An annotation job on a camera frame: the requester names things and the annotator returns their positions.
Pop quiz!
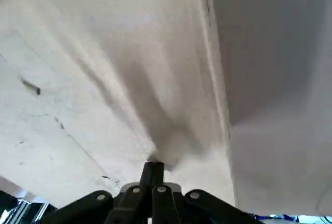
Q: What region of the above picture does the brown cardboard box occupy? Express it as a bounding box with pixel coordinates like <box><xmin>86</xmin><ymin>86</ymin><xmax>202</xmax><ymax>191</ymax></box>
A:
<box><xmin>0</xmin><ymin>0</ymin><xmax>332</xmax><ymax>217</ymax></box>

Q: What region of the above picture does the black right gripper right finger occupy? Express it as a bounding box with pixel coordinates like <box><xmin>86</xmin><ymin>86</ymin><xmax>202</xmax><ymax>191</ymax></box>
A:
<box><xmin>151</xmin><ymin>162</ymin><xmax>261</xmax><ymax>224</ymax></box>

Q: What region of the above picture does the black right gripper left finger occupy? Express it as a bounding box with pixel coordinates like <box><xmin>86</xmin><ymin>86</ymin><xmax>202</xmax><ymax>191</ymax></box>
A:
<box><xmin>41</xmin><ymin>162</ymin><xmax>156</xmax><ymax>224</ymax></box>

